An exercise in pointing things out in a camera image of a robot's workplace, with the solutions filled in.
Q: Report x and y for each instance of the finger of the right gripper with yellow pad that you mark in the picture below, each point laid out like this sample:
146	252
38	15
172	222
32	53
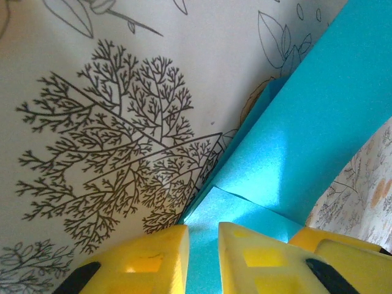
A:
352	260

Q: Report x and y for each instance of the blue square paper sheet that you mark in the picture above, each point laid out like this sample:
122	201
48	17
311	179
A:
291	137

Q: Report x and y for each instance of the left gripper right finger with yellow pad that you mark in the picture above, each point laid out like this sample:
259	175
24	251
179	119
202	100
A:
260	266

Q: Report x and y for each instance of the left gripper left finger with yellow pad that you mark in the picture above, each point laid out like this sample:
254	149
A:
137	266

